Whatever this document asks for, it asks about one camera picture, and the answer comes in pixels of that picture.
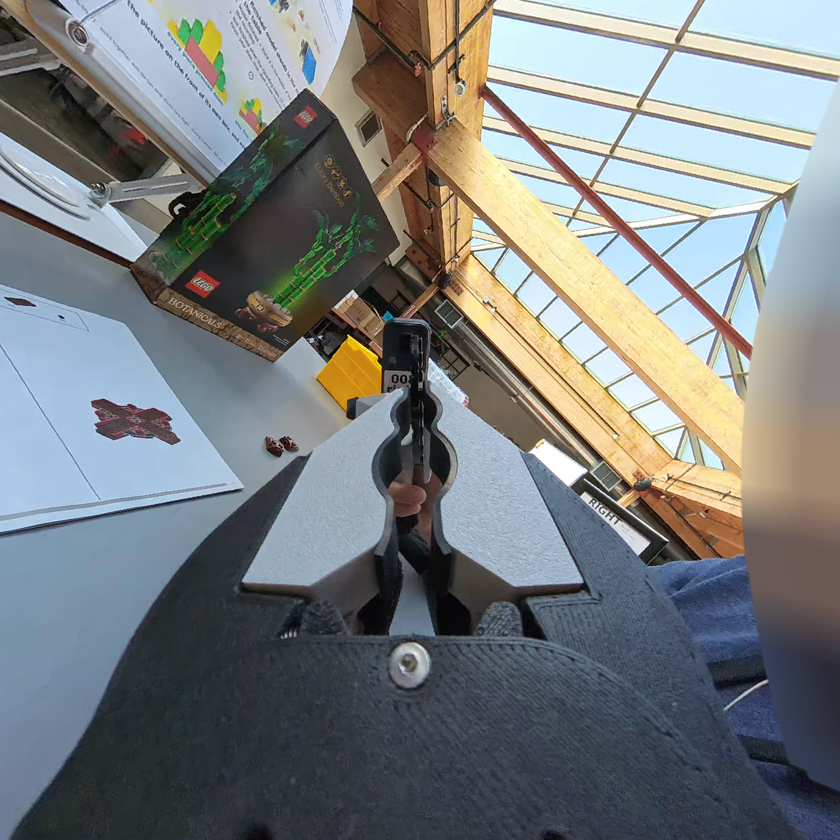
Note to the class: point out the black framed white sign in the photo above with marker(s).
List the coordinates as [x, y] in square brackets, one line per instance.
[623, 522]

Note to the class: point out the person's navy shirt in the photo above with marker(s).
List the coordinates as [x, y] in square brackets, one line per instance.
[709, 610]

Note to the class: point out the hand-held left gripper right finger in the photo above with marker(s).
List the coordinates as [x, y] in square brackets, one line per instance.
[512, 518]

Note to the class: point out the white instruction booklet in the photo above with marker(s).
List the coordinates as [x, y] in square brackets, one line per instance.
[98, 367]

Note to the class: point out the person's right hand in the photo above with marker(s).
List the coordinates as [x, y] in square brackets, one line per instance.
[408, 502]

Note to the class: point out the red steel pipe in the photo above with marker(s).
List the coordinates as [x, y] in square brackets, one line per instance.
[610, 216]

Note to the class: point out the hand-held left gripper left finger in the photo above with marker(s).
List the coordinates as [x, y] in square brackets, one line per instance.
[328, 512]

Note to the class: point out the wooden ceiling beam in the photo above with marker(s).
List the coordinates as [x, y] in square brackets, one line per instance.
[590, 295]

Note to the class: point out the clear stand instruction sheet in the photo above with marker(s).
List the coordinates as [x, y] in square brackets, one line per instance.
[216, 65]

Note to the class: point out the grey desk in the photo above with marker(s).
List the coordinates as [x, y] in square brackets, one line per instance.
[164, 590]

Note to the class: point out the white stand base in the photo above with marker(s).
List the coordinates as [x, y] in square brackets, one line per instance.
[65, 216]

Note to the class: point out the dark bamboo building set box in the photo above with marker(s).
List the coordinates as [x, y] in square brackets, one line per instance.
[275, 229]

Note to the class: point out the yellow plastic bin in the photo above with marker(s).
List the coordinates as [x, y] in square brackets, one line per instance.
[351, 371]

